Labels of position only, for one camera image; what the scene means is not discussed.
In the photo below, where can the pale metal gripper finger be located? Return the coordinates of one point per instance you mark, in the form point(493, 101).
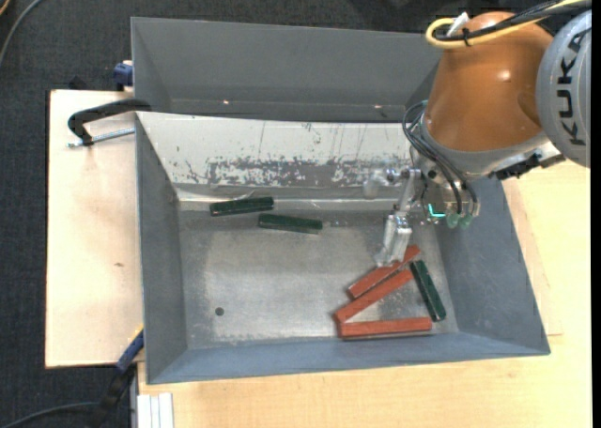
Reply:
point(403, 240)
point(389, 236)

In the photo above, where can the red-brown flat block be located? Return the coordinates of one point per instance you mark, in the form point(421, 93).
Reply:
point(375, 278)
point(385, 327)
point(371, 299)

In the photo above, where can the dark green flat block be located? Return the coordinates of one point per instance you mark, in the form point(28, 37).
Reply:
point(428, 290)
point(241, 206)
point(290, 223)

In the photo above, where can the grey metal bin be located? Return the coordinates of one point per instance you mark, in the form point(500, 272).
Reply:
point(282, 276)

